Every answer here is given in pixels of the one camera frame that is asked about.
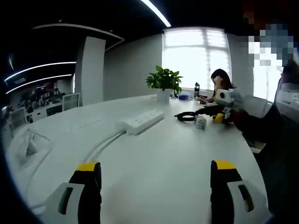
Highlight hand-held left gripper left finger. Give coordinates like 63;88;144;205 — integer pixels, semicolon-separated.
41;161;103;224

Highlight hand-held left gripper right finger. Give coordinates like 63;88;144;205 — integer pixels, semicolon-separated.
210;160;273;224

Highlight white charger block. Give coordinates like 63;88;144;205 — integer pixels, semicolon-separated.
194;114;207;129

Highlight black charger cable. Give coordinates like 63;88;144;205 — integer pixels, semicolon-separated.
174;111;199;123

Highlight white power strip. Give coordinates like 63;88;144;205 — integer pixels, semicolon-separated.
118;109;165;136

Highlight white desk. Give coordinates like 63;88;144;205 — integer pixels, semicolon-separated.
6;94;273;224

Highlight long ceiling light strip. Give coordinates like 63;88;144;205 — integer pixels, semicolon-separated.
6;74;73;94
4;61;77;82
140;0;171;27

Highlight narrow bright window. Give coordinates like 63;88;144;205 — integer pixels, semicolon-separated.
253;65;285;103

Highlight grey white office chair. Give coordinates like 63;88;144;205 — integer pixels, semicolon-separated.
249;139;267;154

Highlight large bright window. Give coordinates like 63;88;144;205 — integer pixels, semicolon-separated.
163;27;232;91

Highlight green potted plant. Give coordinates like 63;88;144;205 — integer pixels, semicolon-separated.
145;65;184;103

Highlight white chest-worn device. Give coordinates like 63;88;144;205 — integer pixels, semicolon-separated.
278;83;299;107

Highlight person's dark clothing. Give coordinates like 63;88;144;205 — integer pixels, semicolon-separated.
242;60;299;220

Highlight white office cabinets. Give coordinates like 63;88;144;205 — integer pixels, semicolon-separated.
29;102;64;123

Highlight white mesh office chair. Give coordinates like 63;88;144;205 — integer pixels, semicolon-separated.
62;92;80;110
9;107;28;130

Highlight white power strip cable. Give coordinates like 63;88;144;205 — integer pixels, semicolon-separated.
85;130;128;164

